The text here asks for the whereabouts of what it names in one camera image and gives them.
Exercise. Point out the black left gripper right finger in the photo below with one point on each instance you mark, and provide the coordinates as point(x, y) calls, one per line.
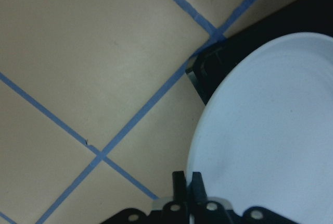
point(204, 209)

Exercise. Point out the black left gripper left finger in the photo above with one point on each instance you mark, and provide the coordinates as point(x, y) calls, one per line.
point(176, 210)

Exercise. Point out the light blue plate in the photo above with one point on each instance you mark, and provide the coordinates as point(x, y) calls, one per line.
point(265, 135)

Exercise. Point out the black dish rack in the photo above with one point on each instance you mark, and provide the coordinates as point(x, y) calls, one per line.
point(210, 67)

